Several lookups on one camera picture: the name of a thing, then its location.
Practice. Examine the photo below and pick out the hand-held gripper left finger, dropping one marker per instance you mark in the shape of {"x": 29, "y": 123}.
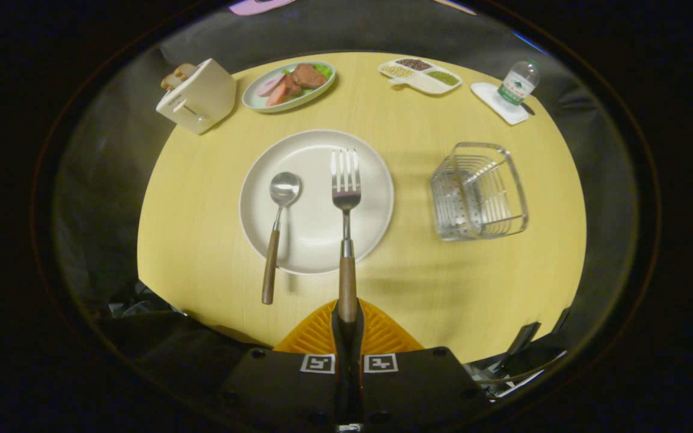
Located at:
{"x": 339, "y": 355}

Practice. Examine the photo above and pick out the red sausage slice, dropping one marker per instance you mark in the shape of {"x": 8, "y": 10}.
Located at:
{"x": 277, "y": 94}

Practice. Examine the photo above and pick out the pink ham slice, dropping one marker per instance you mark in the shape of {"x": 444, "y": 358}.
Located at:
{"x": 269, "y": 85}

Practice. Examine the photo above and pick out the white round plate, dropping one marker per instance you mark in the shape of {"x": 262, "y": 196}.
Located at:
{"x": 310, "y": 234}

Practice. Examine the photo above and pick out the green lettuce leaf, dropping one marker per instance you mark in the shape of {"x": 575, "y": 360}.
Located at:
{"x": 324, "y": 70}

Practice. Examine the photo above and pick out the yellow beans portion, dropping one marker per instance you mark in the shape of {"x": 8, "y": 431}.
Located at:
{"x": 396, "y": 71}

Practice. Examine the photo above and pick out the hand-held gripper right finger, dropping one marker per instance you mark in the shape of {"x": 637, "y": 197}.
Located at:
{"x": 355, "y": 355}

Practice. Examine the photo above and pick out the white square coaster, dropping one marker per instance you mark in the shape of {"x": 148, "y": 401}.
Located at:
{"x": 489, "y": 96}

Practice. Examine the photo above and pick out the brown beans portion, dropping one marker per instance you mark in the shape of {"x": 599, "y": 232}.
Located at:
{"x": 414, "y": 64}

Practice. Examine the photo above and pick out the black table clamp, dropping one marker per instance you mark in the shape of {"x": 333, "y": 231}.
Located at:
{"x": 524, "y": 338}

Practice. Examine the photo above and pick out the clear plastic water bottle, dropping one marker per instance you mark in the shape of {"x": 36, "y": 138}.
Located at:
{"x": 516, "y": 84}

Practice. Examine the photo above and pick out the pale green food plate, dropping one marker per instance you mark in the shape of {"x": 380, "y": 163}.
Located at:
{"x": 256, "y": 103}

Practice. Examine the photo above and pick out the cream toaster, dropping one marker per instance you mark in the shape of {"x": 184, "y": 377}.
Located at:
{"x": 202, "y": 99}

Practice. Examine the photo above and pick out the white divided snack tray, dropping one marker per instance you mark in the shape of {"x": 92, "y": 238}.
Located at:
{"x": 428, "y": 88}

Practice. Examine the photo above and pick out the green beans portion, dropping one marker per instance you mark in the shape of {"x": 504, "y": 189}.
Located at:
{"x": 443, "y": 77}

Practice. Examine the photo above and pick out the brown meat slice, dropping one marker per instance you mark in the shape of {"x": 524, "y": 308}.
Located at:
{"x": 309, "y": 76}

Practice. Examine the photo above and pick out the toasted bread slice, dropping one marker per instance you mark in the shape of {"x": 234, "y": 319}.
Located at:
{"x": 170, "y": 81}
{"x": 185, "y": 71}

